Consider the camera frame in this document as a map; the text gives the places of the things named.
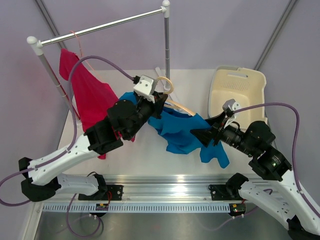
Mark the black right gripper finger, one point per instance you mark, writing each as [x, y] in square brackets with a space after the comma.
[206, 137]
[217, 121]

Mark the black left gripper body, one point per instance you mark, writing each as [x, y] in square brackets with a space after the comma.
[144, 109]

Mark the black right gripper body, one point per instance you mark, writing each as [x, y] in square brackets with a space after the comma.
[232, 136]

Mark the beige plastic hanger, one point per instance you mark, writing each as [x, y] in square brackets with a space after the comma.
[169, 89]

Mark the blue t shirt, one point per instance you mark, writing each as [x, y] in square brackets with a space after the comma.
[175, 127]

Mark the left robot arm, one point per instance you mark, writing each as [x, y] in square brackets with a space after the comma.
[44, 177]

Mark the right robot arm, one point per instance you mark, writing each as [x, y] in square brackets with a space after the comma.
[295, 215]

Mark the pink t shirt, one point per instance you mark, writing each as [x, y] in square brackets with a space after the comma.
[93, 98]

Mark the cream laundry basket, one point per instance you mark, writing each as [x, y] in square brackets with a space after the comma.
[246, 86]

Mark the metal clothes rack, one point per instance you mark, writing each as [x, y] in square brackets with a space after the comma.
[38, 45]

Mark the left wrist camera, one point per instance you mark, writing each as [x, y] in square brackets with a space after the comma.
[145, 87]

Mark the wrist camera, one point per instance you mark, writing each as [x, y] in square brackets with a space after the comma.
[230, 106]
[145, 87]

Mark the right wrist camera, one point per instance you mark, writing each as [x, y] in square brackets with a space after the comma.
[230, 106]

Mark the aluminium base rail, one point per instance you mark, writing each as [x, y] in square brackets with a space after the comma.
[166, 188]

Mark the pink wire hanger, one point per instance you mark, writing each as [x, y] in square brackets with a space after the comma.
[82, 53]

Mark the white slotted cable duct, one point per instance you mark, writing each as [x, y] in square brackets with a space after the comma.
[137, 208]

